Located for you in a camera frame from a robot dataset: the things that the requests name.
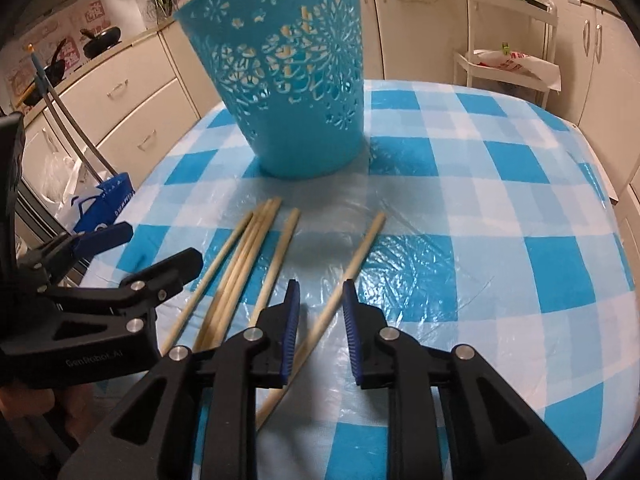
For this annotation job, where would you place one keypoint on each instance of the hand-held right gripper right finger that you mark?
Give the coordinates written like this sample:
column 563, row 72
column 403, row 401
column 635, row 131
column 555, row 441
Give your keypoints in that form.
column 352, row 340

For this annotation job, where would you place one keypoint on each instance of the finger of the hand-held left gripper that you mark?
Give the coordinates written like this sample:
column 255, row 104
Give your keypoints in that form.
column 100, row 240
column 165, row 272

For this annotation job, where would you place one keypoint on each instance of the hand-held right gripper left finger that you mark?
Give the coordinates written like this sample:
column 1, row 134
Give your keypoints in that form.
column 290, row 330

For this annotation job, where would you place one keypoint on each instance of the light wooden chopstick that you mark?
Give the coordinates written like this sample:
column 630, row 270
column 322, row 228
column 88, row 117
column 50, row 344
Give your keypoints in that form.
column 360, row 255

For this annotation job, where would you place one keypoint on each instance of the blue perforated plastic basket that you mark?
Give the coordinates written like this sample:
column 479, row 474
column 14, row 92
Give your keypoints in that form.
column 300, row 140

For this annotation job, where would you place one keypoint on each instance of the blue shopping bag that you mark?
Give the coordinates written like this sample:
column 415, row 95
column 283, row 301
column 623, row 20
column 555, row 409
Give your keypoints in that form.
column 100, row 200

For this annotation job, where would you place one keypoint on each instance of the white plastic bag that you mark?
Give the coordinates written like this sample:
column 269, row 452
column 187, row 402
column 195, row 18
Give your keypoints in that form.
column 60, row 185

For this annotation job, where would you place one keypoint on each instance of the grey pole with blue grip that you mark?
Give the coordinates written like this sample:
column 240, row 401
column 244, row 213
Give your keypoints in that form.
column 75, row 150
column 42, row 75

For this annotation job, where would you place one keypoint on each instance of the black frying pan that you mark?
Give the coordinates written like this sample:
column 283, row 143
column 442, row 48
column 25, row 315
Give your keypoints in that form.
column 55, row 67

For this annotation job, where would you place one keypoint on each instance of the blue white checked tablecloth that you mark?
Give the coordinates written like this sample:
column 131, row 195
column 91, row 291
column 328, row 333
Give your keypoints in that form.
column 475, row 260

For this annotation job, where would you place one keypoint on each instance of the cream kitchen base cabinets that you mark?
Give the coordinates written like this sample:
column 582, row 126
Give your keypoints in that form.
column 140, row 90

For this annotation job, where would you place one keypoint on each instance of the black wok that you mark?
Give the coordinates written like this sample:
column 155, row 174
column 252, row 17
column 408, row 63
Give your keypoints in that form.
column 102, row 42

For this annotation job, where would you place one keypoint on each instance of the red printed plastic bag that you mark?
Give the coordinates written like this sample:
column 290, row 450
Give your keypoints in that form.
column 525, row 67

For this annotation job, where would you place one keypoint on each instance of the white rolling cart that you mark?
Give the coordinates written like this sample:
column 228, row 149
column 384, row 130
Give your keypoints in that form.
column 550, row 20

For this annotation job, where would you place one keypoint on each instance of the pink wall stickers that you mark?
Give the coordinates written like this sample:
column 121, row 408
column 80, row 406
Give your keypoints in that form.
column 92, row 10

